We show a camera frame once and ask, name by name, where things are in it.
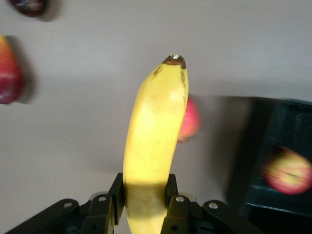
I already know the yellow banana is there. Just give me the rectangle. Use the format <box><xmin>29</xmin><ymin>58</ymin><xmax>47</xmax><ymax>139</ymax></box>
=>
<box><xmin>122</xmin><ymin>53</ymin><xmax>190</xmax><ymax>234</ymax></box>

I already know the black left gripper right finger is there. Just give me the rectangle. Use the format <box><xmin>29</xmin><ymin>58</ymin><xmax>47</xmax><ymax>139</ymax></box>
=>
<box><xmin>161</xmin><ymin>173</ymin><xmax>194</xmax><ymax>234</ymax></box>

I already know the red pomegranate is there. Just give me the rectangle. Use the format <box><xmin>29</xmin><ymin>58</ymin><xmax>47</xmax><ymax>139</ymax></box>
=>
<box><xmin>178</xmin><ymin>97</ymin><xmax>201</xmax><ymax>143</ymax></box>

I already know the red yellow apple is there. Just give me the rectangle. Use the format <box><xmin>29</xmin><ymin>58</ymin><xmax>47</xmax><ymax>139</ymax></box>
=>
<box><xmin>261</xmin><ymin>146</ymin><xmax>312</xmax><ymax>195</ymax></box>

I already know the red yellow mango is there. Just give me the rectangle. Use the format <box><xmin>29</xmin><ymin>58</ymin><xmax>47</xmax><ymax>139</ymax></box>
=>
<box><xmin>0</xmin><ymin>34</ymin><xmax>25</xmax><ymax>105</ymax></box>

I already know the dark purple mangosteen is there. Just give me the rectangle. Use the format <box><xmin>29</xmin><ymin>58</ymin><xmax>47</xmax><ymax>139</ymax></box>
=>
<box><xmin>8</xmin><ymin>0</ymin><xmax>47</xmax><ymax>18</ymax></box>

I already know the black plastic box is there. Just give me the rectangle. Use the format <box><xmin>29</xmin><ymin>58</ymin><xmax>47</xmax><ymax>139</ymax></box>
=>
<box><xmin>240</xmin><ymin>97</ymin><xmax>312</xmax><ymax>217</ymax></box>

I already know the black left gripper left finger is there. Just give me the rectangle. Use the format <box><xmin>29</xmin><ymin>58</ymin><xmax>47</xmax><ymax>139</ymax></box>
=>
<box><xmin>82</xmin><ymin>172</ymin><xmax>126</xmax><ymax>234</ymax></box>

